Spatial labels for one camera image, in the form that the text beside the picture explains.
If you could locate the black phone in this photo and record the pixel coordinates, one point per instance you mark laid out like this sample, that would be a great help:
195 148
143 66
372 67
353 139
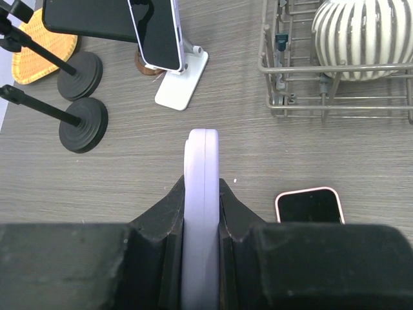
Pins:
105 19

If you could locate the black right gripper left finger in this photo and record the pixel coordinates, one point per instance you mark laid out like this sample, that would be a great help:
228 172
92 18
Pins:
135 265

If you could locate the striped white ceramic mug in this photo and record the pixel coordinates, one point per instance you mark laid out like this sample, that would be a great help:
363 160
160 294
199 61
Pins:
363 32

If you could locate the round wooden phone stand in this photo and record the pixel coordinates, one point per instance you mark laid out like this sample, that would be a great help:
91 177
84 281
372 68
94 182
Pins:
144 68

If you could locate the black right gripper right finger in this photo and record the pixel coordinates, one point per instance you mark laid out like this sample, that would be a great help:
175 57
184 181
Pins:
267 265

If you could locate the orange woven mat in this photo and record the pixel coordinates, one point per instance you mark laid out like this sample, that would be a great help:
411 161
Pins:
27 66

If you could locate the grey wire dish rack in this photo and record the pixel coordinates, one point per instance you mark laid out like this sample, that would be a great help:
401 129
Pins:
298 86

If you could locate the white folding phone stand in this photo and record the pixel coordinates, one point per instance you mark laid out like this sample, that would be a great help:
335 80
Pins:
177 88

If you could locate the short black phone stand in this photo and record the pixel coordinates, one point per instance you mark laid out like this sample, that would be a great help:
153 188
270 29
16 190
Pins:
79 76

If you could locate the tall black phone stand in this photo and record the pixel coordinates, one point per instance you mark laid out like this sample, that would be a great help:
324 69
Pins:
82 125

